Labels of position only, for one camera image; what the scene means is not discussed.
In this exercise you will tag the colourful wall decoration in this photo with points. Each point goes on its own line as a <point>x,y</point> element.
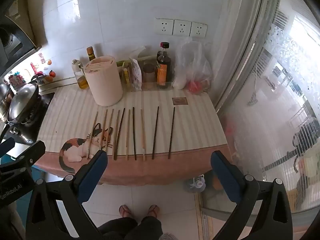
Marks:
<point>16,80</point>

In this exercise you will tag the small orange fruit sticker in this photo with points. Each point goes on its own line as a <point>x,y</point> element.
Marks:
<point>49,61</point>

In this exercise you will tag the person's right leg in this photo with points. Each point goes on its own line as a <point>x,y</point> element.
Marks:
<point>151,226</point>

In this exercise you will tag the dark bottle gold cap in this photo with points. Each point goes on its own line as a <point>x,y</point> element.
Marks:
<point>91,53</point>

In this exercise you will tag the brown wooden cabinet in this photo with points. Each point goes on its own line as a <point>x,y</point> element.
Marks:
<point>32,22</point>

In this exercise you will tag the glass jar dark lid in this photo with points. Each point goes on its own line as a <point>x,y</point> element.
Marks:
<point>149,76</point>

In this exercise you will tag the person's leg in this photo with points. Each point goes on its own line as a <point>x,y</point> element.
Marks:
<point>120,226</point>
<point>151,226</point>

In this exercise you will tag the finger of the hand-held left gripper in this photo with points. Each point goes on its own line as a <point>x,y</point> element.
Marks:
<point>32,153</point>
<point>7,145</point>

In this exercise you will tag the pink wall hook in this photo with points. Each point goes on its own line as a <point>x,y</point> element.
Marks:
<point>35,68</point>

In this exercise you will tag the person's left leg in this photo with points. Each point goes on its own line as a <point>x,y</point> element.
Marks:
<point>120,226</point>

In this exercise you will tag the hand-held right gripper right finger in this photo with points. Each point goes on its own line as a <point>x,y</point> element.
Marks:
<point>225,177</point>

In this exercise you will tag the row of chopsticks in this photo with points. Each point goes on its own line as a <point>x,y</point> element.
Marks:
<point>134,132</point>

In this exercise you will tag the small white bag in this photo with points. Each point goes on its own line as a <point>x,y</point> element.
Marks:
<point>180,82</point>

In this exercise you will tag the white wall socket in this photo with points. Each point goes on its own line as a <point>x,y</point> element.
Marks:
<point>198,29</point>
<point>165,26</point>
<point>181,28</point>

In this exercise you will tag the bag of bottles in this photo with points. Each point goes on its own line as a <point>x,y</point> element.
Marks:
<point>197,183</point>

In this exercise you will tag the red and white sticker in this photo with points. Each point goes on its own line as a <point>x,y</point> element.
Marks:
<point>41,58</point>

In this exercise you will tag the black cat door sticker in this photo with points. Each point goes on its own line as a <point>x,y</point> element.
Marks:
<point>303,140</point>

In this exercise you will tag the orange fruit sticker green stem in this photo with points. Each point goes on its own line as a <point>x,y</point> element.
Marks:
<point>51,75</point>

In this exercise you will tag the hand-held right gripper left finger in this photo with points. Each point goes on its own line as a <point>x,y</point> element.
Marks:
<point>92,177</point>

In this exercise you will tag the striped cat print tablecloth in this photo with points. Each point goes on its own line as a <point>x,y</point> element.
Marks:
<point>195,130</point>

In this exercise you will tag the glass sliding door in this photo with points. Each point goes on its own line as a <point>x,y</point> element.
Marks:
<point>262,92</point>

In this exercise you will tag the beige cylindrical utensil holder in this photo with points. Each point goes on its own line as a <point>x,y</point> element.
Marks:
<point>105,85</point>

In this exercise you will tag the red plastic packet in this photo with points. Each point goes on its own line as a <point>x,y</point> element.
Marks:
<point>193,86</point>

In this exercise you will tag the wok with metal lid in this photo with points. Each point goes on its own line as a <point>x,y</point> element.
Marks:
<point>21,102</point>

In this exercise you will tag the small brown card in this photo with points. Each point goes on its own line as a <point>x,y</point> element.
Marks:
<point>180,101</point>

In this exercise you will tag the clear plastic bag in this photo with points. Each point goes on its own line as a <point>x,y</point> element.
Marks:
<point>192,62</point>

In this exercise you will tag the black range hood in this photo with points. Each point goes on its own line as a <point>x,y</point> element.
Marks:
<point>12,42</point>

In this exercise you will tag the black gas stove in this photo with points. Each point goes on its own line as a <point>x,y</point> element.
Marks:
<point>32,127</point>

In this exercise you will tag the clear oil bottle white cap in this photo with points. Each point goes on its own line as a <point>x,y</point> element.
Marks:
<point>81,81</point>

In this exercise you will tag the small yellow packet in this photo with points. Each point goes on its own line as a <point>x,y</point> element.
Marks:
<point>126,76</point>

